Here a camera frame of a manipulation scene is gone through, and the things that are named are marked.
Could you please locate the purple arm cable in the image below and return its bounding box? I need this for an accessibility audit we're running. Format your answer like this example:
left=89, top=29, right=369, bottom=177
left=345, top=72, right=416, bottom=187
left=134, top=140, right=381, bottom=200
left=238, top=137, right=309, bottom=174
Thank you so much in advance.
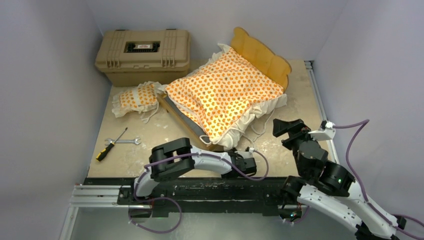
left=283, top=119, right=424, bottom=240
left=127, top=150, right=270, bottom=235

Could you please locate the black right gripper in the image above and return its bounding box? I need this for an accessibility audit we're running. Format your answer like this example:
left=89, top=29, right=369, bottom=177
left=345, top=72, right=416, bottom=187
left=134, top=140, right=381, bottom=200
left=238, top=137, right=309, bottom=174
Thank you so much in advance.
left=272, top=117, right=321, bottom=177

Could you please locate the yellow black screwdriver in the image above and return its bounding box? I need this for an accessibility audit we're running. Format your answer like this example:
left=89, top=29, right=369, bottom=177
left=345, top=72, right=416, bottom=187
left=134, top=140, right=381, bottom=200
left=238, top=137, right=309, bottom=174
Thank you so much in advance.
left=95, top=127, right=128, bottom=162

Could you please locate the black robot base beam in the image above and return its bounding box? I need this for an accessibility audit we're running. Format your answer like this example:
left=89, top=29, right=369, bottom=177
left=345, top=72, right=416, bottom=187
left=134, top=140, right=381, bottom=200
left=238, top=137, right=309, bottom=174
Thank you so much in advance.
left=82, top=176, right=324, bottom=218

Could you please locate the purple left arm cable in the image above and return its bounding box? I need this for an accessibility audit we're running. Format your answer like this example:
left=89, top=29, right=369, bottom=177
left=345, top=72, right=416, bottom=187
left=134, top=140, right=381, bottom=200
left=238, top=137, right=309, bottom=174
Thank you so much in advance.
left=127, top=150, right=270, bottom=235

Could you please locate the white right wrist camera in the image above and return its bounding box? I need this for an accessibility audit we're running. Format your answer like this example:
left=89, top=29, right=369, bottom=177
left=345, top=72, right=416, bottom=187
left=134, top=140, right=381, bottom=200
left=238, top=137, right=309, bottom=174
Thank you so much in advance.
left=308, top=120, right=336, bottom=141

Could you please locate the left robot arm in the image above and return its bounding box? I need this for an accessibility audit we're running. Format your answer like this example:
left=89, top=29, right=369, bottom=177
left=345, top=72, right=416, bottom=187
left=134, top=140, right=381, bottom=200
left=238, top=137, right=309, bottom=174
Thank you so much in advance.
left=129, top=137, right=257, bottom=205

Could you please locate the orange patterned white blanket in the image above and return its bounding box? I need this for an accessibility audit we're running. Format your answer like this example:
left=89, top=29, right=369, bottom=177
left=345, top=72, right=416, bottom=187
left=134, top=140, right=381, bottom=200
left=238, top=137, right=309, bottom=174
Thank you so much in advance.
left=165, top=44, right=288, bottom=150

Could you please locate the small orange patterned pillow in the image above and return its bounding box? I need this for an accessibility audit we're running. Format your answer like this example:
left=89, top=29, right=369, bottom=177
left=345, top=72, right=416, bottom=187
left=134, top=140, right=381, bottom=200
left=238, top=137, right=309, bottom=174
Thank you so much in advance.
left=112, top=81, right=167, bottom=124

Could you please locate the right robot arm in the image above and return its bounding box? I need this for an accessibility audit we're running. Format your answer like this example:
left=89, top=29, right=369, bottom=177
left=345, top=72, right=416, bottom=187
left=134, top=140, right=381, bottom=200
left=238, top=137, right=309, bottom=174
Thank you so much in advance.
left=272, top=119, right=407, bottom=240

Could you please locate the tan plastic tool case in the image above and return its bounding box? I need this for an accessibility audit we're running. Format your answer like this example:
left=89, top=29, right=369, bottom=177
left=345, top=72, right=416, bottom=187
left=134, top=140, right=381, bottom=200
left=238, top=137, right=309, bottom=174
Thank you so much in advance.
left=94, top=29, right=191, bottom=87

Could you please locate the wooden pet bed frame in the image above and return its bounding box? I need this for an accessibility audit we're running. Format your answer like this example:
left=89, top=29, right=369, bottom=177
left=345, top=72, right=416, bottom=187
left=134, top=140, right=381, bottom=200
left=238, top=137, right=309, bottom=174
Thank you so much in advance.
left=157, top=27, right=292, bottom=149

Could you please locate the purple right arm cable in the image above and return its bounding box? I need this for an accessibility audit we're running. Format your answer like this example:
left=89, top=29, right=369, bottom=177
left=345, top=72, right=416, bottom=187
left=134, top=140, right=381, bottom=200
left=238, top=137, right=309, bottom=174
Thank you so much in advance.
left=283, top=119, right=424, bottom=240

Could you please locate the silver open-end wrench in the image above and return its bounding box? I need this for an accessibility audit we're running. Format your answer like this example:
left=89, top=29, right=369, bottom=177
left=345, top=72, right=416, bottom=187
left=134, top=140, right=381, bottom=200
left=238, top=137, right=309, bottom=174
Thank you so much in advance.
left=105, top=138, right=142, bottom=146

